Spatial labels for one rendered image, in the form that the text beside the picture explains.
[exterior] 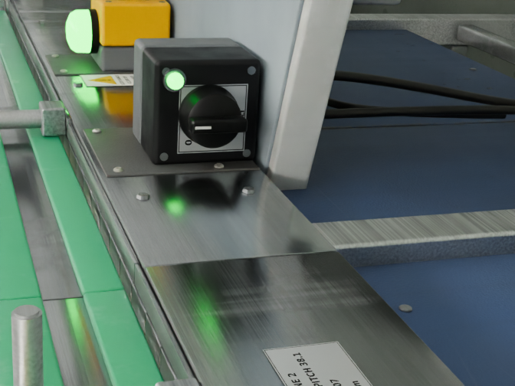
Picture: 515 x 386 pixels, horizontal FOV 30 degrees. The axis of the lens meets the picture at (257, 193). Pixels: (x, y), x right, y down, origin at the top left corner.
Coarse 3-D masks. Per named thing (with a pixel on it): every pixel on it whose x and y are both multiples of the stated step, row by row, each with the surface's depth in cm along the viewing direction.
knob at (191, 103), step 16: (192, 96) 69; (208, 96) 68; (224, 96) 68; (192, 112) 68; (208, 112) 68; (224, 112) 69; (240, 112) 69; (192, 128) 67; (208, 128) 67; (224, 128) 68; (240, 128) 68; (208, 144) 69; (224, 144) 70
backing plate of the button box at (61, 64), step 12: (48, 60) 99; (60, 60) 100; (72, 60) 100; (84, 60) 100; (60, 72) 95; (72, 72) 95; (84, 72) 96; (96, 72) 96; (108, 72) 96; (120, 72) 96; (132, 72) 97
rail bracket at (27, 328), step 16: (16, 320) 37; (32, 320) 37; (16, 336) 38; (32, 336) 38; (16, 352) 38; (32, 352) 38; (16, 368) 38; (32, 368) 38; (16, 384) 39; (32, 384) 38; (160, 384) 42; (176, 384) 42; (192, 384) 42
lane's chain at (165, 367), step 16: (16, 32) 124; (32, 64) 107; (48, 96) 94; (64, 144) 83; (80, 176) 75; (96, 208) 69; (112, 240) 63; (112, 256) 63; (128, 272) 58; (128, 288) 58; (144, 320) 54; (160, 352) 51; (160, 368) 51
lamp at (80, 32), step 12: (72, 12) 97; (84, 12) 96; (96, 12) 97; (72, 24) 96; (84, 24) 96; (96, 24) 96; (72, 36) 96; (84, 36) 96; (96, 36) 96; (72, 48) 97; (84, 48) 97; (96, 48) 97
